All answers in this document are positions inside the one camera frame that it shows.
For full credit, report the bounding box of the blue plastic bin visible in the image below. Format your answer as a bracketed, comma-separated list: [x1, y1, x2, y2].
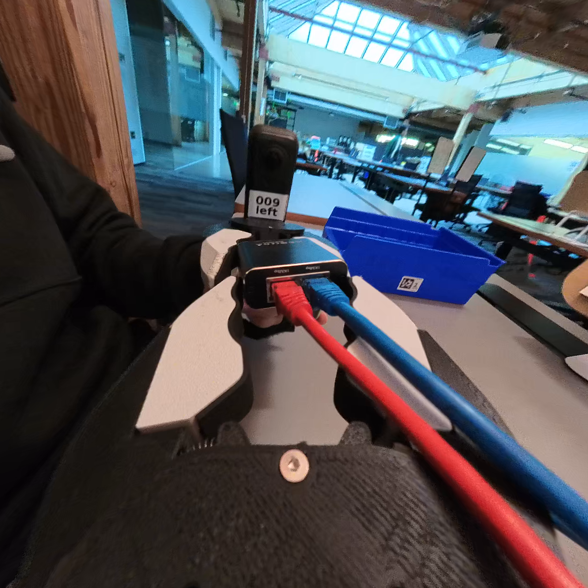
[323, 207, 506, 305]

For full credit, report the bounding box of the black network adapter box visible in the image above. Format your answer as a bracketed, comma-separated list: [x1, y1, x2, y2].
[236, 238, 355, 309]

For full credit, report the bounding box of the person's left forearm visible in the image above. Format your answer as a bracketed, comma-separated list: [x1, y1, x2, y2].
[78, 181, 206, 322]

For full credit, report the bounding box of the grey desk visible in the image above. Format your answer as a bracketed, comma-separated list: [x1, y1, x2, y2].
[234, 172, 588, 588]

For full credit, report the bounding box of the black office chair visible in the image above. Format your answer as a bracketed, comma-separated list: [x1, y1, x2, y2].
[498, 181, 548, 222]

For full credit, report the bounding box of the instruction sheet on wooden stand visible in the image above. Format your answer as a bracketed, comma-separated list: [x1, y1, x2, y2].
[561, 259, 588, 382]

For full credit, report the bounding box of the red ethernet cable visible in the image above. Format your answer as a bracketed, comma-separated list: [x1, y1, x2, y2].
[271, 280, 584, 588]

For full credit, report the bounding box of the blue ethernet cable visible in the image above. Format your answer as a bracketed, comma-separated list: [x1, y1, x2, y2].
[305, 277, 588, 549]

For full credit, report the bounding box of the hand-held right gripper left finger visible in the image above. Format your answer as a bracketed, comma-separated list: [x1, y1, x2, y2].
[135, 276, 253, 435]

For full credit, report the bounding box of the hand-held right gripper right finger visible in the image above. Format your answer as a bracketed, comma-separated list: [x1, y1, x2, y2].
[333, 276, 453, 437]

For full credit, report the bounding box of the person's left hand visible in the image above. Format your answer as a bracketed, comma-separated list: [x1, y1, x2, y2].
[243, 305, 328, 330]

